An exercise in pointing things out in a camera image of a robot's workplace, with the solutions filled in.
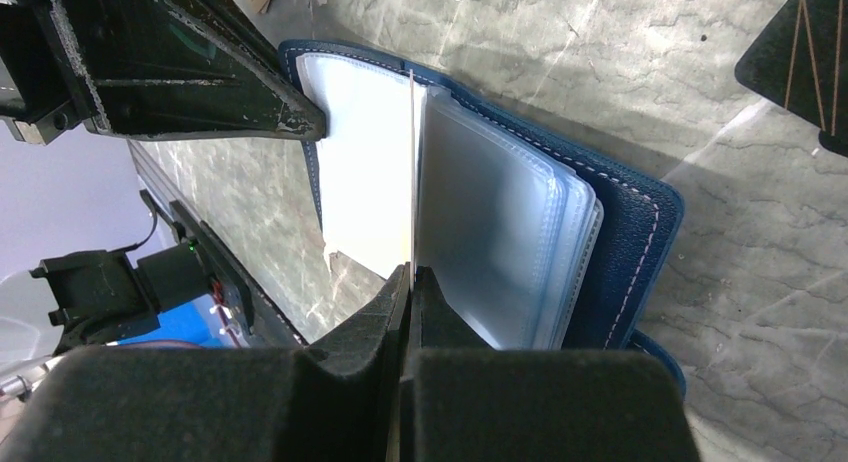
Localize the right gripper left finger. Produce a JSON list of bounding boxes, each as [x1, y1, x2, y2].
[[1, 266, 410, 461]]

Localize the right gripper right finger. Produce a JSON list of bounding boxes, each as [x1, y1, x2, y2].
[[397, 268, 701, 461]]

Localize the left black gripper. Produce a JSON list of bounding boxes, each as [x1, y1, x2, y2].
[[1, 0, 326, 146]]

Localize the blue leather card holder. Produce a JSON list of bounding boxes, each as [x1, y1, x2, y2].
[[276, 38, 688, 397]]

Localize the black card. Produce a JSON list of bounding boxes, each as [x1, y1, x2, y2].
[[734, 0, 847, 157]]

